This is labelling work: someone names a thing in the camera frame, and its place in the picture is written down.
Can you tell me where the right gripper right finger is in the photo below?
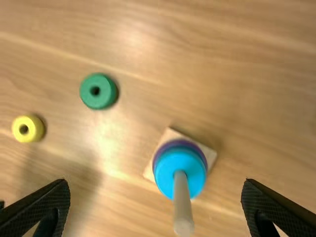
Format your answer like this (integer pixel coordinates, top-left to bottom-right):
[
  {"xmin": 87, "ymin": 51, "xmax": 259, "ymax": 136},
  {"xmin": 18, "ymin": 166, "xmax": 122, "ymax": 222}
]
[{"xmin": 240, "ymin": 178, "xmax": 316, "ymax": 237}]

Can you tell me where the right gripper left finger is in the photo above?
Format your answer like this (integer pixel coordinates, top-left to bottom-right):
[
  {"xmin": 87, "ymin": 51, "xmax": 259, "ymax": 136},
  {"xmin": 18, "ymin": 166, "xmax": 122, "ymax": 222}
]
[{"xmin": 0, "ymin": 179, "xmax": 72, "ymax": 237}]

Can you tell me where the purple ring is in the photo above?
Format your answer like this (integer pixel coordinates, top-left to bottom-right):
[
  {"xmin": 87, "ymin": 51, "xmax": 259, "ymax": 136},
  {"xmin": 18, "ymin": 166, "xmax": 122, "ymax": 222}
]
[{"xmin": 152, "ymin": 139, "xmax": 208, "ymax": 172}]

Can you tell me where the wooden peg base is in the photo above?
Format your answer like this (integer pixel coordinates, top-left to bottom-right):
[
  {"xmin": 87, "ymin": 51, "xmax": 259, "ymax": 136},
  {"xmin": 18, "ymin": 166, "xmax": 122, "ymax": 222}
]
[{"xmin": 142, "ymin": 126, "xmax": 218, "ymax": 237}]

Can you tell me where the yellow ring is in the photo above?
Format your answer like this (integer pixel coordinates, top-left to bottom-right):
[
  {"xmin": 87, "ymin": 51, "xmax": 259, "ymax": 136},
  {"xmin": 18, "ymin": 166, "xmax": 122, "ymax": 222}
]
[{"xmin": 11, "ymin": 115, "xmax": 46, "ymax": 144}]

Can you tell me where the dark blue ring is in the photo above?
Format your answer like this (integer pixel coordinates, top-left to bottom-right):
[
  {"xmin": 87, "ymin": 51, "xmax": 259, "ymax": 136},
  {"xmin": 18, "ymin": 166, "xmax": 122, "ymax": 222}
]
[{"xmin": 153, "ymin": 145, "xmax": 207, "ymax": 173}]

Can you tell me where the light blue ring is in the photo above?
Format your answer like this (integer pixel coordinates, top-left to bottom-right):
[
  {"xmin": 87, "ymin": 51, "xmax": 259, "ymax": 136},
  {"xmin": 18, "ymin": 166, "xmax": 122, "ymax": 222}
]
[{"xmin": 155, "ymin": 150, "xmax": 208, "ymax": 201}]

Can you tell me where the dark green ring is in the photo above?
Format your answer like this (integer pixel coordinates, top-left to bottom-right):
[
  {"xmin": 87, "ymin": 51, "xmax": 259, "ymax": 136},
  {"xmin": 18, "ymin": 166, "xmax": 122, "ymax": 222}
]
[{"xmin": 79, "ymin": 72, "xmax": 119, "ymax": 111}]

